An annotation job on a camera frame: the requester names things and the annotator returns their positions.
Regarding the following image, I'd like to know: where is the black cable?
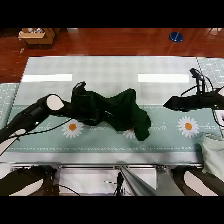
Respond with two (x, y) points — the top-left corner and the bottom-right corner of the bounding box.
(9, 118), (73, 138)
(54, 183), (82, 197)

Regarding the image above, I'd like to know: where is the silver frame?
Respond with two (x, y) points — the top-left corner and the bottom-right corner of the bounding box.
(9, 162), (205, 197)

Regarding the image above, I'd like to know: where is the cardboard box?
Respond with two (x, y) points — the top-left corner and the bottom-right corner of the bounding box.
(18, 27), (56, 46)

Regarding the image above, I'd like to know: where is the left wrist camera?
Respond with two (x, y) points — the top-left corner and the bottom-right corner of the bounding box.
(72, 80), (88, 98)

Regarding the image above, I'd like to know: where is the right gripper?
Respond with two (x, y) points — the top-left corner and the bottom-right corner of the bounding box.
(163, 92), (218, 112)

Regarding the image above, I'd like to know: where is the dark green shirt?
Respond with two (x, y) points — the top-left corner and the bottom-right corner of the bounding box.
(70, 87), (152, 142)

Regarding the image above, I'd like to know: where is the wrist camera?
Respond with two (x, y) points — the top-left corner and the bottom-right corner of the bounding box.
(72, 80), (88, 98)
(189, 67), (207, 96)

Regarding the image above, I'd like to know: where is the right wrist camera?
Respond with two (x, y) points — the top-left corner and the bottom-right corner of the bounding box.
(189, 67), (207, 96)

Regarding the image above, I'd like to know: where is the white garment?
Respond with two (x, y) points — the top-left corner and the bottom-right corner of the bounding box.
(199, 133), (224, 183)

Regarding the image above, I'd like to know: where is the blue round disc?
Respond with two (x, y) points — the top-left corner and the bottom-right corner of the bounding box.
(169, 31), (184, 43)

